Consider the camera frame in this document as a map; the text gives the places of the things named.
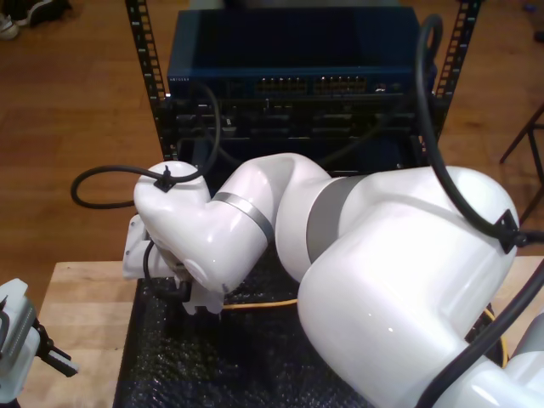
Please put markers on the black bubble mat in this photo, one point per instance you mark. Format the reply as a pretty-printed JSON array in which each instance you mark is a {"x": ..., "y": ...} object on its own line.
[{"x": 191, "y": 361}]

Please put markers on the blue network switch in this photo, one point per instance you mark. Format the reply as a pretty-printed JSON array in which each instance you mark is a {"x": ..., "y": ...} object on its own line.
[{"x": 297, "y": 42}]

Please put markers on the white sneaker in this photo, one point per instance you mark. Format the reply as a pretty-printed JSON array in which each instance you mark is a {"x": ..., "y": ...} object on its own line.
[{"x": 7, "y": 27}]

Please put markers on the small blue floor object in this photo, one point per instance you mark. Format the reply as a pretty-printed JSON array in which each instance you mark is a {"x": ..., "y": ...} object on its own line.
[{"x": 529, "y": 7}]

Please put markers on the black perforated rack post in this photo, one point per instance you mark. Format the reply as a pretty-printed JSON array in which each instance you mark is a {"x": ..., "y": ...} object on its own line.
[
  {"x": 461, "y": 34},
  {"x": 144, "y": 42}
]

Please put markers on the dark red chair frame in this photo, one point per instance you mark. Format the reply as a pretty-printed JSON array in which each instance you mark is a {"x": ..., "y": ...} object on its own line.
[{"x": 515, "y": 142}]

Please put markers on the black rack server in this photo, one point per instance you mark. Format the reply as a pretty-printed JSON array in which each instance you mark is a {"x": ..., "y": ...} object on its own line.
[{"x": 276, "y": 123}]

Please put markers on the dark sneaker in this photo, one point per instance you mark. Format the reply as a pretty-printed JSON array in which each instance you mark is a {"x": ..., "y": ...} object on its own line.
[{"x": 38, "y": 10}]

